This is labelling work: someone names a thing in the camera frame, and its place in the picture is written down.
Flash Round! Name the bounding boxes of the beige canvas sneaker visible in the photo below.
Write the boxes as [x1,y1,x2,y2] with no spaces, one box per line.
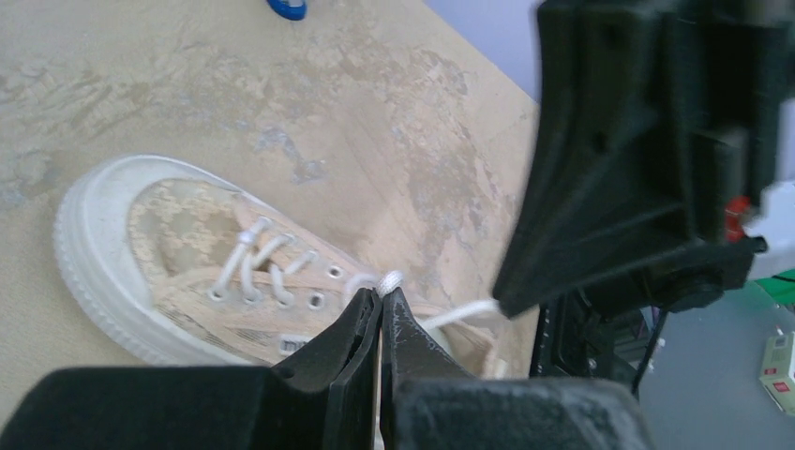
[52,154,511,382]

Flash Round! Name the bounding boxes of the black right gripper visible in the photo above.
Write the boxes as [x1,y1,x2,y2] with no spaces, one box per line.
[492,1,794,317]

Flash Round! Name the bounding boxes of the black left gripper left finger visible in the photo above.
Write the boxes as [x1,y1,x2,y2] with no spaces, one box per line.
[1,289,383,449]

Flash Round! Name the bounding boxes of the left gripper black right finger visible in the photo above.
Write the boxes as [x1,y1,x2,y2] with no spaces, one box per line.
[380,289,654,449]

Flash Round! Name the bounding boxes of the white shoelace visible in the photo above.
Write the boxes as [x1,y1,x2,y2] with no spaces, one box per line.
[207,216,504,334]

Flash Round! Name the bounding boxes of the blue connector plug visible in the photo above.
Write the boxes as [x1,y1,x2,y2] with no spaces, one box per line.
[266,0,308,22]

